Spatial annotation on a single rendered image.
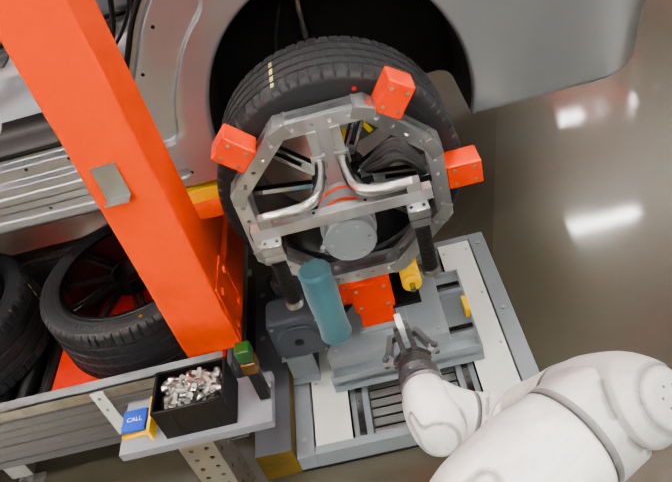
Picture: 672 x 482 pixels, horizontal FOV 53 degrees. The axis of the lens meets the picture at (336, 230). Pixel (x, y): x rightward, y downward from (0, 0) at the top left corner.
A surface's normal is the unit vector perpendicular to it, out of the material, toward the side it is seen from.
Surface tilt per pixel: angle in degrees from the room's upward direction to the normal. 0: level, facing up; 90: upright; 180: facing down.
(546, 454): 22
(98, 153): 90
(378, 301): 90
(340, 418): 0
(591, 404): 10
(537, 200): 0
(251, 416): 0
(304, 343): 90
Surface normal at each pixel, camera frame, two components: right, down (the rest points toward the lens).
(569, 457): 0.12, -0.48
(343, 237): 0.09, 0.62
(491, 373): -0.24, -0.75
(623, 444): 0.26, -0.03
